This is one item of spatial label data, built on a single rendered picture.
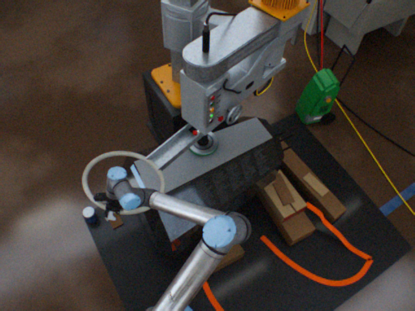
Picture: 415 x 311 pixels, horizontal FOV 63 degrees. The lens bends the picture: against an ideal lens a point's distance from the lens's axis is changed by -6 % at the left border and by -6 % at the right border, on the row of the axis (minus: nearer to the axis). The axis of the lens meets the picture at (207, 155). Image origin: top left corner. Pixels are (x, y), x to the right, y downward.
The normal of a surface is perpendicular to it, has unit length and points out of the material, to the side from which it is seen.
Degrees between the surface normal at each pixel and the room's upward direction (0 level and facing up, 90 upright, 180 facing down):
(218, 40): 0
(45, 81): 0
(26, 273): 0
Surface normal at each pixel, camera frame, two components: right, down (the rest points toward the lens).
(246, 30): 0.03, -0.56
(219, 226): -0.52, -0.22
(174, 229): 0.40, 0.11
